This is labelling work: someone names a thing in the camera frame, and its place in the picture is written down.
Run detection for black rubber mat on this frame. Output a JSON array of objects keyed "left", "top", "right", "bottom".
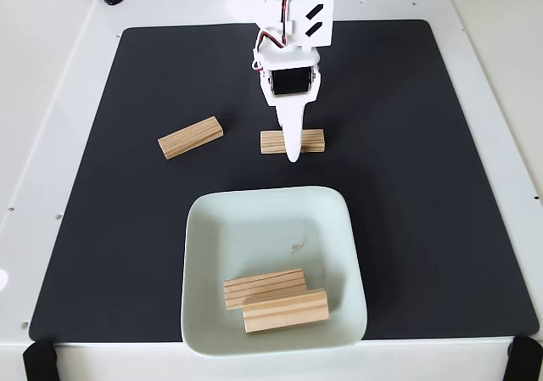
[{"left": 28, "top": 19, "right": 540, "bottom": 343}]

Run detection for single-groove wooden block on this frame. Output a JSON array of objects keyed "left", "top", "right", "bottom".
[{"left": 241, "top": 288, "right": 331, "bottom": 334}]

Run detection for striped grain wooden block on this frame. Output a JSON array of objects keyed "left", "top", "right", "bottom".
[{"left": 259, "top": 128, "right": 326, "bottom": 155}]

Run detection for wrist servo cable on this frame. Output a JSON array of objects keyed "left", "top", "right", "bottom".
[{"left": 252, "top": 0, "right": 305, "bottom": 72}]

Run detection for pale green square plate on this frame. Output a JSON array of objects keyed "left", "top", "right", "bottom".
[{"left": 180, "top": 185, "right": 368, "bottom": 359}]

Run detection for plain wooden block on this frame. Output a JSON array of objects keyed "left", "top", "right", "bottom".
[{"left": 157, "top": 115, "right": 225, "bottom": 160}]

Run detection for four-groove wooden block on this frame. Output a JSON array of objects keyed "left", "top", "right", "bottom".
[{"left": 223, "top": 268, "right": 307, "bottom": 311}]

